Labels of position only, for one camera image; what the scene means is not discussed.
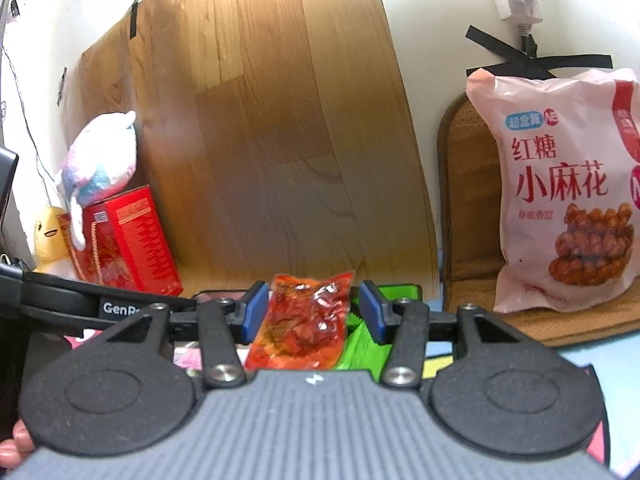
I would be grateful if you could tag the yellow plush toy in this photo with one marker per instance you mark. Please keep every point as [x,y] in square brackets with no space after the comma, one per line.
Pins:
[47,240]

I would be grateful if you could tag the black plug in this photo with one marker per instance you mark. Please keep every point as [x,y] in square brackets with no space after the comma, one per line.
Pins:
[527,40]

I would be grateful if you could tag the printed blanket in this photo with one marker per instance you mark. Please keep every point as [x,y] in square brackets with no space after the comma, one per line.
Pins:
[625,385]

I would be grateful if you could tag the red snack packet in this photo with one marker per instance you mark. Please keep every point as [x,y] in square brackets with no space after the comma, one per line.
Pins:
[300,320]

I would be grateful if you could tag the bright green snack packet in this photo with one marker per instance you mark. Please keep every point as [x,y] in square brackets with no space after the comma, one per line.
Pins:
[362,355]

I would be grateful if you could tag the person's left hand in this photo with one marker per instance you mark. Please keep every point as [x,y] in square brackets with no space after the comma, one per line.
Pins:
[12,450]

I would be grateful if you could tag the brown seat cushion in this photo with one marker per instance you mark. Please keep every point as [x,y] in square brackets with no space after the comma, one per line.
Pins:
[460,185]

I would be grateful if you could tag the wood grain board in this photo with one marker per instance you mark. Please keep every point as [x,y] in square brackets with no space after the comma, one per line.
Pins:
[275,135]

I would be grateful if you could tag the red gift box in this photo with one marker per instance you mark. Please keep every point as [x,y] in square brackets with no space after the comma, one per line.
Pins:
[135,250]

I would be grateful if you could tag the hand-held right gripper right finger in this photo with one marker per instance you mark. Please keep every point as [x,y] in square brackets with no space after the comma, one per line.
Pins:
[372,310]

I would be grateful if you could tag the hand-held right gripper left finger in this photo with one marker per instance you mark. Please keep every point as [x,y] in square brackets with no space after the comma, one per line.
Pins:
[256,310]

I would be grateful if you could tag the large pink snack bag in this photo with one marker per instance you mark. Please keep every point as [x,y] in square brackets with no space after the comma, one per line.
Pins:
[550,160]

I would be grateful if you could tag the pink and blue plush toy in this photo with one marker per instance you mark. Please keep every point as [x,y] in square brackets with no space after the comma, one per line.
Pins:
[100,160]

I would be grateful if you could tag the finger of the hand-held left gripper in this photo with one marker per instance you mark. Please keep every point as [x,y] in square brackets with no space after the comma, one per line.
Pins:
[60,300]

